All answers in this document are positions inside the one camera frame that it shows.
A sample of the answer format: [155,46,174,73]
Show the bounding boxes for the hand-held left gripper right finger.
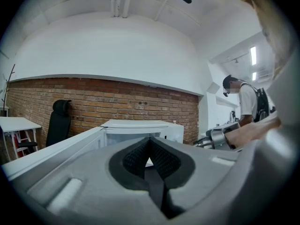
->
[150,136,239,220]

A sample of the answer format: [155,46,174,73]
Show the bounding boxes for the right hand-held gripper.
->
[196,122,241,150]

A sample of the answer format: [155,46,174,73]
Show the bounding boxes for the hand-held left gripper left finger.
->
[11,136,169,225]

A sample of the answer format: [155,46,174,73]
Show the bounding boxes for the white microwave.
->
[1,119,185,181]

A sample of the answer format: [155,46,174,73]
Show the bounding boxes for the person's right hand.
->
[225,117,282,148]

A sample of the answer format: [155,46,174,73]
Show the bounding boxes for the black backpack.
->
[253,87,270,123]

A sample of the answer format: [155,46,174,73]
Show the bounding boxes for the black office chair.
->
[45,99,72,147]
[17,141,38,155]

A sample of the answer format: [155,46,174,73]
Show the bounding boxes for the small white table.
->
[0,116,43,161]

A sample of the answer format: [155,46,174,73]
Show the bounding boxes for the yellow plaid shirt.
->
[239,0,296,80]

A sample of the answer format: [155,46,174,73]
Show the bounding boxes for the dark coat rack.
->
[0,64,16,117]

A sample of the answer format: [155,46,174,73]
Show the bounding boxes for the white ceiling pipe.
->
[121,0,130,18]
[110,0,119,18]

